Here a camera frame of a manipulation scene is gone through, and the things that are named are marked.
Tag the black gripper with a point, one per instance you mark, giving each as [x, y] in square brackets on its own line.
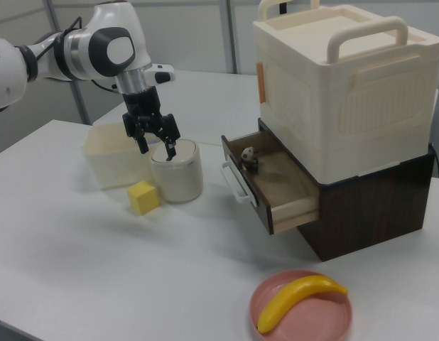
[141, 103]

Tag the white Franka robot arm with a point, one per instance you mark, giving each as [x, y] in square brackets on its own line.
[109, 46]

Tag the brown and cream drawer cabinet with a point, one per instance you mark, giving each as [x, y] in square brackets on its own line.
[312, 89]

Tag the cream round lidded trash can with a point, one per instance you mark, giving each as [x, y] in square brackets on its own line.
[177, 181]

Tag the white plastic bin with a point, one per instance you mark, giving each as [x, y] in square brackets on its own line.
[113, 167]

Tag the yellow foam cube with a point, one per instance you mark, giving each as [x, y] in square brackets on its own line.
[143, 199]

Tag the small panda toy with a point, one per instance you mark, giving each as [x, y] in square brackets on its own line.
[249, 158]

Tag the orange latch strip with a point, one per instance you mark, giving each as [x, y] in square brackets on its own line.
[261, 81]

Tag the black stand pole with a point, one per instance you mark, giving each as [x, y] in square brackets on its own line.
[283, 6]

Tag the yellow plastic banana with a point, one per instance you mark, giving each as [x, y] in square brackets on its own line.
[294, 295]

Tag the dark brown wooden cabinet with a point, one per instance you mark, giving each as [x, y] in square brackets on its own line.
[365, 216]

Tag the pink plate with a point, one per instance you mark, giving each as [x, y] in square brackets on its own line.
[312, 316]

